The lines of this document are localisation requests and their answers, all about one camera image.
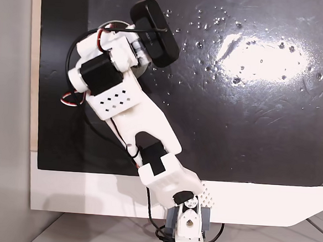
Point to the grey mug with metal inside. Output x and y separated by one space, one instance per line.
140 71

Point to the black oval camera box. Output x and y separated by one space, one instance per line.
161 49

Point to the grey table clamp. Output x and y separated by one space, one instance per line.
171 218

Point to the light wooden board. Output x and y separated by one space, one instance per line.
32 89

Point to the black shiny table mat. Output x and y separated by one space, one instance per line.
232 131

